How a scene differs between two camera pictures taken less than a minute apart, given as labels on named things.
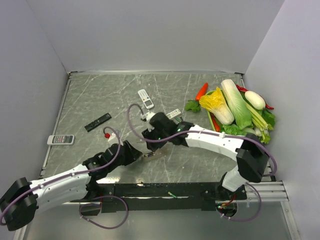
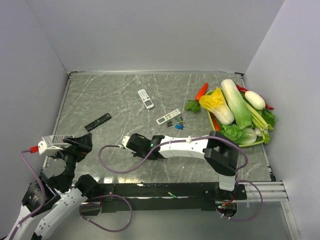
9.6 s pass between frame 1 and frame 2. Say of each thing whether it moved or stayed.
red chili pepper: stayed
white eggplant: stayed
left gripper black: moved
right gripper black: moved
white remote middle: stayed
